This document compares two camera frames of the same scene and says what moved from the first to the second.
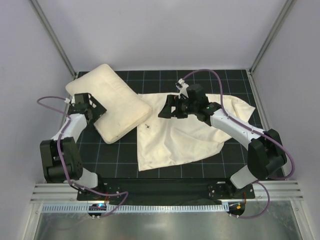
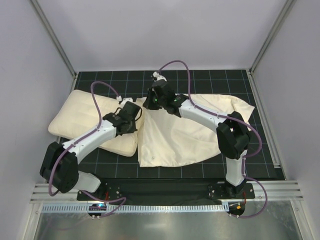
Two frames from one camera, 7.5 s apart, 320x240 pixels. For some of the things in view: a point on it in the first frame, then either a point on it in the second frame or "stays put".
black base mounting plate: [165, 189] stays put
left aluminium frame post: [55, 36] stays put
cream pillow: [126, 111] -> [73, 114]
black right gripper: [176, 107] -> [151, 99]
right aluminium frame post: [288, 7] stays put
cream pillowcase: [163, 142] stays put
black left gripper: [92, 110] -> [133, 110]
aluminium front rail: [280, 191] stays put
